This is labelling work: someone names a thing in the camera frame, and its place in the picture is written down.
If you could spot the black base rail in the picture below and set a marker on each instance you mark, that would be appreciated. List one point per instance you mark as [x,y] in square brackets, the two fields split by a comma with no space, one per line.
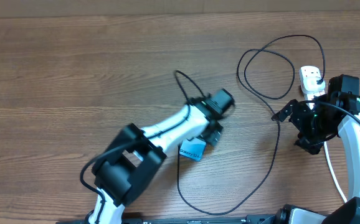
[248,219]

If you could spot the blue Samsung Galaxy smartphone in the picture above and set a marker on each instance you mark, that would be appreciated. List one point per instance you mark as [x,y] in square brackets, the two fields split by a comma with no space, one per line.
[193,149]

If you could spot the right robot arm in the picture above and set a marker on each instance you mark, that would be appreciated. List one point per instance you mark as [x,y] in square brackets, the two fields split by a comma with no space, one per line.
[336,113]

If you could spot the white power strip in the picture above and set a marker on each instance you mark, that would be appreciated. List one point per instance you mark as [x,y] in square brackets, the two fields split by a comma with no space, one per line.
[309,75]

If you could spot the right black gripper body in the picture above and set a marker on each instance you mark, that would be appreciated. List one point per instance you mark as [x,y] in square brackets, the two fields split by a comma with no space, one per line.
[313,127]

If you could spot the white charger plug adapter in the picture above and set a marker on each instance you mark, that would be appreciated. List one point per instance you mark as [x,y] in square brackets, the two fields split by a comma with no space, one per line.
[310,85]

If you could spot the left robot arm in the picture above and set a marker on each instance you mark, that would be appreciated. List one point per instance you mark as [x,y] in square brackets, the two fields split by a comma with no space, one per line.
[125,169]

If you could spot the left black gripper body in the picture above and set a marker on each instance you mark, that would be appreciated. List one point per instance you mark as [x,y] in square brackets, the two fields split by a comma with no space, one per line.
[212,134]

